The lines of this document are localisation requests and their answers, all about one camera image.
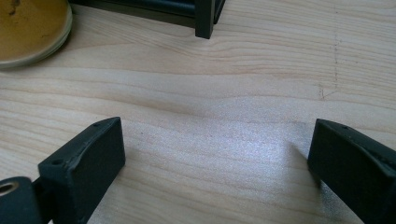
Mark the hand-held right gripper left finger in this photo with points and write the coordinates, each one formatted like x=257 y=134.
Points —
x=84 y=174

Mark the orange powder jar white lid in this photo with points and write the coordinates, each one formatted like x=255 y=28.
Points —
x=28 y=28

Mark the black metal two-tier rack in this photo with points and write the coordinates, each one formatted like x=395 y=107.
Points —
x=204 y=15

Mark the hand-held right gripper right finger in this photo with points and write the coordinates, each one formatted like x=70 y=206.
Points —
x=351 y=168

